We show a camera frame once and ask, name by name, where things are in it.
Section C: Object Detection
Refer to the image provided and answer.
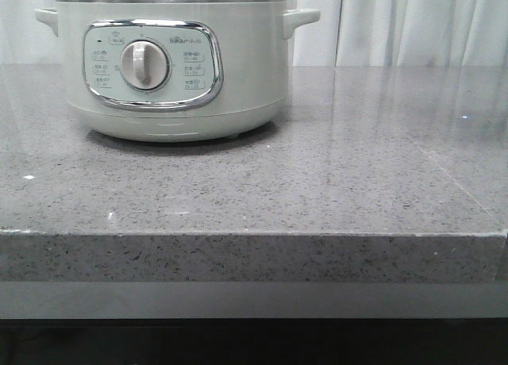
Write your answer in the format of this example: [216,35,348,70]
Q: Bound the pale green electric cooking pot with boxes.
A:
[35,0,321,142]

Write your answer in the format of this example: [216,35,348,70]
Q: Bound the white curtain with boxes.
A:
[1,0,507,67]

